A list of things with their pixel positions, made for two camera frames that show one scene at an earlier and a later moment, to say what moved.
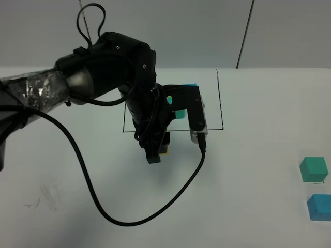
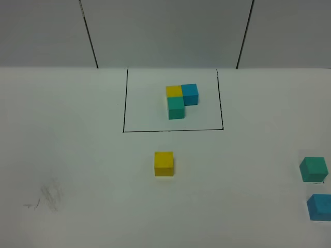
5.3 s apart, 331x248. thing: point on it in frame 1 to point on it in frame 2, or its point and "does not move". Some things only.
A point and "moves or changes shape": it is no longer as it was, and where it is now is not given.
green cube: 313,169 does not move
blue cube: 319,207 does not move
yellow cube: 167,152 moves or changes shape
